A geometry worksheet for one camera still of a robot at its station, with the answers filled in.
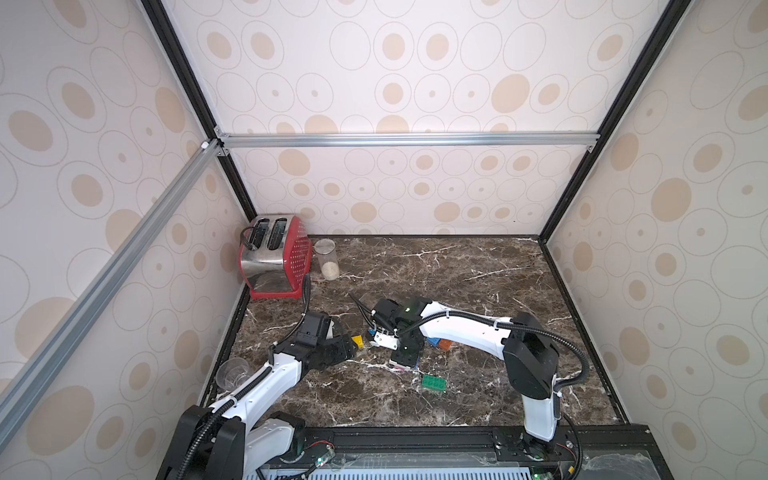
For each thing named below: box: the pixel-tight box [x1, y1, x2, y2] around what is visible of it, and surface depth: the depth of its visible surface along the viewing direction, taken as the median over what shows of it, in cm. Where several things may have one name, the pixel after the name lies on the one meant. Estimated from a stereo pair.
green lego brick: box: [422, 374, 447, 392], surface depth 85 cm
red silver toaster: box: [239, 214, 313, 300], surface depth 97 cm
